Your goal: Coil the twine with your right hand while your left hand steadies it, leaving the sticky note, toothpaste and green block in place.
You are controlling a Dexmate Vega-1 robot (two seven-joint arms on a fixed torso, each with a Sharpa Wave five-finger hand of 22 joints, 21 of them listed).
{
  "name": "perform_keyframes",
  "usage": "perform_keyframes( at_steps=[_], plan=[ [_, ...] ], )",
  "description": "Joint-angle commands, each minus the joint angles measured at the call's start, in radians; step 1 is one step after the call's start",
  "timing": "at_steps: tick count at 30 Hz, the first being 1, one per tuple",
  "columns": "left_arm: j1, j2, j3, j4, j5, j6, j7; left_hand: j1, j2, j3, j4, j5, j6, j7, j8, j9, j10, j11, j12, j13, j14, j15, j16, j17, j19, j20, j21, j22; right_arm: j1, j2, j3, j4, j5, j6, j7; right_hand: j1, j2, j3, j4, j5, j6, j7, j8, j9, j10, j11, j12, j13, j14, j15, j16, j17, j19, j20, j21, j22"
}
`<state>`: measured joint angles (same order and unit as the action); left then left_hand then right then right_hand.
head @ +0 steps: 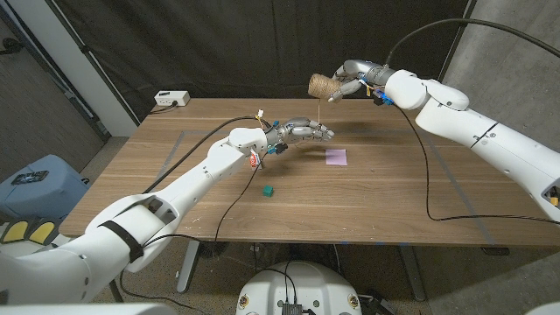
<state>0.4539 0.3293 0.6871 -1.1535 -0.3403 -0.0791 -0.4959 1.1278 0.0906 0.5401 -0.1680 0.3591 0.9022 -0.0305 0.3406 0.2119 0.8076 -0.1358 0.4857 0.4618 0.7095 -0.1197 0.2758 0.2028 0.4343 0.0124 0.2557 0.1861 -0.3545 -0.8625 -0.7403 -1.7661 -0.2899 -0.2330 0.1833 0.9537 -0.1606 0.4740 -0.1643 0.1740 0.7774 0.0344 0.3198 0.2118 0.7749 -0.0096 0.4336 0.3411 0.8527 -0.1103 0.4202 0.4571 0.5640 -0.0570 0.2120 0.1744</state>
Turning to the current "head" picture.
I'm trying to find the brown twine spool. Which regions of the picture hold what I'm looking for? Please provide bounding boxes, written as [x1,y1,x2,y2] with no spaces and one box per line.
[307,73,345,128]

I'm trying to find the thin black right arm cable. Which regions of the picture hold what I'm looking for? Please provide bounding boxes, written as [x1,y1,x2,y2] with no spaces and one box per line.
[395,103,560,227]

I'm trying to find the white power box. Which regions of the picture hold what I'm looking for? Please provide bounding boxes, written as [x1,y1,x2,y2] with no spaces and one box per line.
[154,90,192,108]

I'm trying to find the black backdrop curtain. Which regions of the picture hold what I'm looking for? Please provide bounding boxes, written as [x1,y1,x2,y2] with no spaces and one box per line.
[45,0,478,126]

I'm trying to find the black wall rail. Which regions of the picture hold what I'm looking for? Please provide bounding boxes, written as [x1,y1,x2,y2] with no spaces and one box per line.
[0,3,111,142]

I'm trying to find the black wall hook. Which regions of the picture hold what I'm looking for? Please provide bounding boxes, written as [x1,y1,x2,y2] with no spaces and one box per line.
[0,38,25,56]

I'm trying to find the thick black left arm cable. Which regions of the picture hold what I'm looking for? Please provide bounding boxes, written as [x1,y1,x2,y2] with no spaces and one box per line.
[142,114,264,194]

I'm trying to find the black backdrop stand pole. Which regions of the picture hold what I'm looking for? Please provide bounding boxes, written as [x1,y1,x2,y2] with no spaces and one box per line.
[43,0,142,127]
[438,0,478,83]

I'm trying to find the grey table leg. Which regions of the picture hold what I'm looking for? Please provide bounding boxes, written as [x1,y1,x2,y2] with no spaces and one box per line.
[398,244,426,302]
[177,240,202,293]

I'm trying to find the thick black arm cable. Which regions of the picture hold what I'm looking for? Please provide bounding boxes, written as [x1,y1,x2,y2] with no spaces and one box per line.
[384,17,560,67]
[142,114,264,194]

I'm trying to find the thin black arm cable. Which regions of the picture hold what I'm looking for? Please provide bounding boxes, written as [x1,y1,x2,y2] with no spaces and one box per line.
[395,103,560,227]
[120,150,270,315]

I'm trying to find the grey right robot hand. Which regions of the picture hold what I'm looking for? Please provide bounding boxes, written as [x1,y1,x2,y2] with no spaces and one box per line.
[327,59,396,104]

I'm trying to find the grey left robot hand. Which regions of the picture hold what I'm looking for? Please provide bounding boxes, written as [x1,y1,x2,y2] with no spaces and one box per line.
[264,116,336,148]

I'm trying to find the pink sticky note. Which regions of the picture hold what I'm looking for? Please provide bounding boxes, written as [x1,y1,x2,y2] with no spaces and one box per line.
[325,149,348,167]

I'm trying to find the black power box cable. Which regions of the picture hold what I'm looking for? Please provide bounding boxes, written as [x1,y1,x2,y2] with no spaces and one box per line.
[148,101,179,116]

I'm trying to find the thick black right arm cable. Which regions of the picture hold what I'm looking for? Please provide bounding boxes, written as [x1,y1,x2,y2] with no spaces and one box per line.
[384,17,560,67]

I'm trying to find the yellow black foot pedal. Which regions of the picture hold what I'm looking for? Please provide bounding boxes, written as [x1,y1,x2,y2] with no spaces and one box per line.
[0,220,31,244]
[28,220,58,242]

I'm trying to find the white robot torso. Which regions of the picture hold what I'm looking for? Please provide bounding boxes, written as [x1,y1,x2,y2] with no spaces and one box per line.
[235,261,363,315]

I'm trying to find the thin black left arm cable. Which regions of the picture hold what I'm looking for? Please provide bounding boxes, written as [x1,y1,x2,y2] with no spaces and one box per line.
[120,150,270,315]

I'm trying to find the black torso cable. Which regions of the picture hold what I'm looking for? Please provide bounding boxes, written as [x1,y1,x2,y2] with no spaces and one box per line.
[257,261,298,305]

